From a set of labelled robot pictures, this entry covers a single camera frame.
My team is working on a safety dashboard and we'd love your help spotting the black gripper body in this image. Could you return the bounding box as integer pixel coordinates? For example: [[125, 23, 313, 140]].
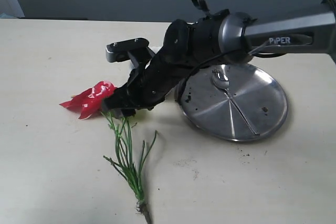
[[128, 9, 229, 99]]

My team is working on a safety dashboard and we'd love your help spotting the artificial red anthurium plant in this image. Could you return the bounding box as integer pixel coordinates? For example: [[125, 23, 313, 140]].
[[59, 81, 158, 223]]

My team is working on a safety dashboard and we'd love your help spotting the stainless steel spoon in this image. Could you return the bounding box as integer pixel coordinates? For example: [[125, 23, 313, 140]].
[[212, 69, 260, 136]]

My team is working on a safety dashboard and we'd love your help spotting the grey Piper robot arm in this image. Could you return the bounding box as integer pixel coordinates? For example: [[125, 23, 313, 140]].
[[101, 0, 335, 117]]

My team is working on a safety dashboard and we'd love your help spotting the white scalloped flower pot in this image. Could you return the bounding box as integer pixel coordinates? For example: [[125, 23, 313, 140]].
[[129, 46, 161, 70]]

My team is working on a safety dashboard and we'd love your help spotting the round stainless steel plate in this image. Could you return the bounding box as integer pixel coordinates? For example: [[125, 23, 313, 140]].
[[179, 64, 288, 142]]

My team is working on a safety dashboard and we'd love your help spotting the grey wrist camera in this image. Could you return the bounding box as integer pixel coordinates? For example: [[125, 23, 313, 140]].
[[106, 38, 149, 63]]

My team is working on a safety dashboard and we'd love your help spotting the black camera cable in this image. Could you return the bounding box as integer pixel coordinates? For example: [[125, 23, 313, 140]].
[[181, 0, 313, 104]]

